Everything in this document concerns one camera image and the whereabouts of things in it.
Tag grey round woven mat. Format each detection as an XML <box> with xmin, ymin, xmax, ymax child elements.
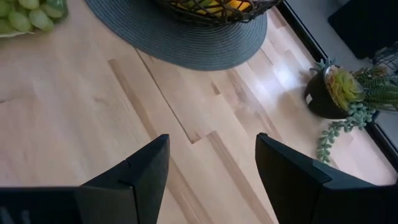
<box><xmin>83</xmin><ymin>0</ymin><xmax>268</xmax><ymax>72</ymax></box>

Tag black plant pot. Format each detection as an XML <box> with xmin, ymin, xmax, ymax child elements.
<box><xmin>303</xmin><ymin>64</ymin><xmax>351</xmax><ymax>120</ymax></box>

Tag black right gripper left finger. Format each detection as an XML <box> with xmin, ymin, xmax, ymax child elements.
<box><xmin>0</xmin><ymin>134</ymin><xmax>170</xmax><ymax>224</ymax></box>

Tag black table edge rail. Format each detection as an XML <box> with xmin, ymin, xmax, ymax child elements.
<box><xmin>276</xmin><ymin>0</ymin><xmax>398</xmax><ymax>172</ymax></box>

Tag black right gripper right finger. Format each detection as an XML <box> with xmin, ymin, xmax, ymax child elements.
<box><xmin>255</xmin><ymin>133</ymin><xmax>398</xmax><ymax>224</ymax></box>

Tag green grapes bunch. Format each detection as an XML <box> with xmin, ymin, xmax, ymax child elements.
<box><xmin>0</xmin><ymin>0</ymin><xmax>68</xmax><ymax>34</ymax></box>

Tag green succulent plants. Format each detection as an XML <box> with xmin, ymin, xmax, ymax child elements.
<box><xmin>315</xmin><ymin>57</ymin><xmax>398</xmax><ymax>164</ymax></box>

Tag black wire basket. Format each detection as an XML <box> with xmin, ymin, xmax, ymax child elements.
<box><xmin>154</xmin><ymin>0</ymin><xmax>282</xmax><ymax>27</ymax></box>

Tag black floor mat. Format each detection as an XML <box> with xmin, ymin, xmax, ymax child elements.
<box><xmin>328</xmin><ymin>0</ymin><xmax>398</xmax><ymax>60</ymax></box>

